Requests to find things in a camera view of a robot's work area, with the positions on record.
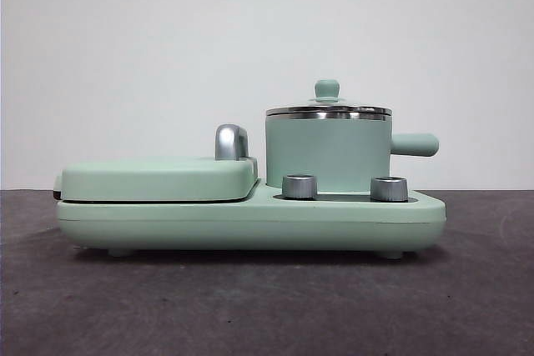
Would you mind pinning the silver control knob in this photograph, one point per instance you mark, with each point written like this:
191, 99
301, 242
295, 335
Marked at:
389, 189
299, 187

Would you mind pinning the glass lid with green knob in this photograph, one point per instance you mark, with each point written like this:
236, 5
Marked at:
326, 89

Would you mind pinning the mint green griddle cover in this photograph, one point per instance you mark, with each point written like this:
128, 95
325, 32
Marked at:
146, 179

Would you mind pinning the mint green breakfast machine base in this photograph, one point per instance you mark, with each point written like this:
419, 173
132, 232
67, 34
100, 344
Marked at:
167, 222

